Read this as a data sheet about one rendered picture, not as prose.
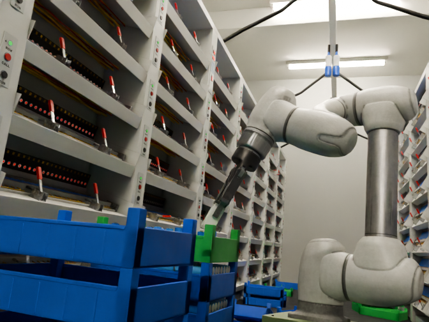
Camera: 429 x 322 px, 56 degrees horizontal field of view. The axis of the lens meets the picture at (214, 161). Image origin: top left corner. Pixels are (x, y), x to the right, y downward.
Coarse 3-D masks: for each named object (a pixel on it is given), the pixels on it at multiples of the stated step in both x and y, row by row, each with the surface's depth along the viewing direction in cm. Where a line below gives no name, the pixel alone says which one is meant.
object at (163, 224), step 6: (144, 204) 195; (168, 210) 217; (174, 216) 215; (180, 216) 214; (186, 216) 213; (150, 222) 163; (156, 222) 168; (162, 222) 175; (168, 222) 187; (174, 228) 188
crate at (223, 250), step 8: (208, 224) 86; (208, 232) 86; (232, 232) 102; (200, 240) 86; (208, 240) 85; (216, 240) 88; (224, 240) 92; (232, 240) 98; (200, 248) 86; (208, 248) 85; (216, 248) 88; (224, 248) 92; (232, 248) 98; (200, 256) 85; (208, 256) 85; (216, 256) 88; (224, 256) 93; (232, 256) 98
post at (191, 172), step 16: (192, 32) 237; (208, 32) 234; (208, 48) 232; (192, 64) 233; (208, 80) 228; (176, 96) 231; (192, 96) 228; (208, 96) 229; (176, 128) 227; (192, 128) 224; (208, 128) 230; (192, 144) 222; (176, 160) 222; (192, 176) 218; (176, 208) 216; (192, 208) 214
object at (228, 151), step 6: (210, 126) 231; (210, 132) 234; (210, 138) 237; (216, 138) 246; (210, 144) 274; (216, 144) 250; (222, 144) 259; (210, 150) 278; (216, 150) 290; (222, 150) 262; (228, 150) 273; (234, 150) 288; (228, 156) 276
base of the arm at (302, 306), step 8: (304, 304) 135; (312, 304) 133; (320, 304) 132; (288, 312) 135; (296, 312) 134; (304, 312) 134; (312, 312) 132; (320, 312) 131; (328, 312) 131; (336, 312) 132; (312, 320) 131; (320, 320) 130; (328, 320) 129; (336, 320) 128; (344, 320) 133
